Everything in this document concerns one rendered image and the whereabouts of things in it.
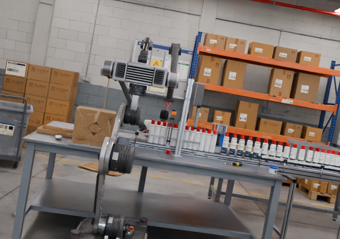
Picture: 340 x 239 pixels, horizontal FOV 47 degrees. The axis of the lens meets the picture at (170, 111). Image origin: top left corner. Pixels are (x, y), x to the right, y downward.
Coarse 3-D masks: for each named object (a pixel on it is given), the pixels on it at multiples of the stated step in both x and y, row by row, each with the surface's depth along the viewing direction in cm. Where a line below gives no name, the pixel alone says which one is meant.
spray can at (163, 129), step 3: (165, 123) 349; (162, 126) 350; (165, 126) 350; (162, 129) 349; (165, 129) 349; (162, 132) 349; (165, 132) 350; (162, 135) 349; (159, 138) 350; (162, 138) 349; (159, 141) 350; (162, 141) 349; (159, 144) 350; (162, 144) 350
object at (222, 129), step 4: (212, 128) 369; (216, 128) 369; (220, 128) 373; (224, 128) 370; (220, 132) 373; (224, 132) 368; (224, 136) 365; (216, 144) 370; (216, 148) 362; (220, 148) 362; (216, 152) 362; (220, 152) 362
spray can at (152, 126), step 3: (153, 120) 348; (153, 123) 349; (150, 126) 348; (153, 126) 348; (150, 129) 348; (153, 129) 348; (150, 132) 348; (153, 132) 349; (150, 138) 348; (147, 141) 349; (150, 141) 348
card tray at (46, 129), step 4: (40, 128) 340; (44, 128) 352; (48, 128) 352; (52, 128) 352; (56, 128) 353; (60, 128) 353; (64, 128) 354; (36, 132) 326; (40, 132) 327; (44, 132) 327; (48, 132) 327; (52, 132) 328; (56, 132) 328; (60, 132) 328; (64, 132) 329; (68, 132) 354; (72, 132) 355; (64, 136) 329; (68, 136) 330
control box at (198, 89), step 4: (196, 84) 334; (200, 84) 339; (192, 88) 336; (196, 88) 334; (200, 88) 341; (192, 92) 336; (196, 92) 335; (200, 92) 343; (192, 96) 335; (196, 96) 337; (200, 96) 344; (192, 100) 335; (196, 100) 338; (200, 100) 346; (196, 104) 340; (200, 104) 347
